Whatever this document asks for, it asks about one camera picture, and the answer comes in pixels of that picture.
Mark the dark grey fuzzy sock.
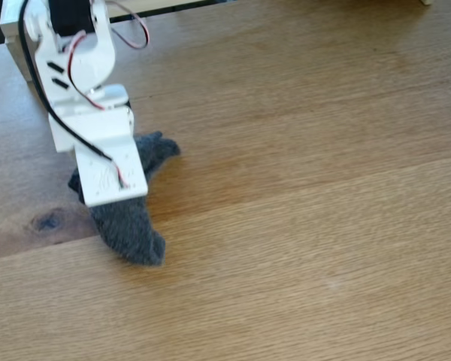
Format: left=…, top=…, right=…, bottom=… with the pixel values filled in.
left=67, top=130, right=182, bottom=268

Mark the red and white servo cable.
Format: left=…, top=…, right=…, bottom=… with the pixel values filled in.
left=62, top=0, right=152, bottom=112

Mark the black camera cable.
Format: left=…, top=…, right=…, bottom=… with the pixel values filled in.
left=17, top=0, right=132, bottom=190

